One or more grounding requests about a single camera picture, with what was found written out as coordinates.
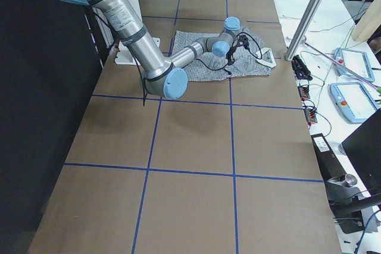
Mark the brown paper table cover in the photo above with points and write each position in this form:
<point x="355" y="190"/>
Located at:
<point x="227" y="168"/>

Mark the black power strip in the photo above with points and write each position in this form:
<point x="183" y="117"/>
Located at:
<point x="300" y="69"/>

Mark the black monitor stand clamp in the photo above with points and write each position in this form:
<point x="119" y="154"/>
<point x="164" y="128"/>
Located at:
<point x="350" y="206"/>

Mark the upper blue teach pendant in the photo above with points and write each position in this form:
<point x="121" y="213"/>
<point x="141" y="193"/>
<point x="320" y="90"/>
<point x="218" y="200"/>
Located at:
<point x="356" y="61"/>

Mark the black box with label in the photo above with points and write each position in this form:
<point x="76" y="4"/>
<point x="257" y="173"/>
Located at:
<point x="329" y="165"/>

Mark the wooden beam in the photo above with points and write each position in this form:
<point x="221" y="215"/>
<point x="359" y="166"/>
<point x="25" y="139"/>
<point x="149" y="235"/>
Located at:
<point x="368" y="24"/>

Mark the orange black connector block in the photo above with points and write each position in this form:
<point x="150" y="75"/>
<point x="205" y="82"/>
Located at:
<point x="309" y="107"/>

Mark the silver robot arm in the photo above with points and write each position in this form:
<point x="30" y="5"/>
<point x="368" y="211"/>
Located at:
<point x="163" y="76"/>

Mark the lower blue teach pendant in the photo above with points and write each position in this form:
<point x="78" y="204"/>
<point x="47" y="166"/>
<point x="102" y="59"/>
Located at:
<point x="353" y="101"/>

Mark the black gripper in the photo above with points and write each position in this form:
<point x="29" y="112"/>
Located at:
<point x="230" y="56"/>

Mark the navy white striped polo shirt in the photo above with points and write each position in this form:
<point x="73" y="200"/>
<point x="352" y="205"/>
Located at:
<point x="258" y="60"/>

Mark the black monitor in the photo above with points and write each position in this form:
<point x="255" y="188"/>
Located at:
<point x="362" y="147"/>

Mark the blue teach pendant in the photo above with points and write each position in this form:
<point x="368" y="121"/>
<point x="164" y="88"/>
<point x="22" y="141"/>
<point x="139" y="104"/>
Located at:
<point x="353" y="101"/>
<point x="356" y="61"/>

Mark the aluminium frame post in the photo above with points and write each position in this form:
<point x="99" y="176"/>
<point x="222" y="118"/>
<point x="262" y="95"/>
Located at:
<point x="302" y="28"/>

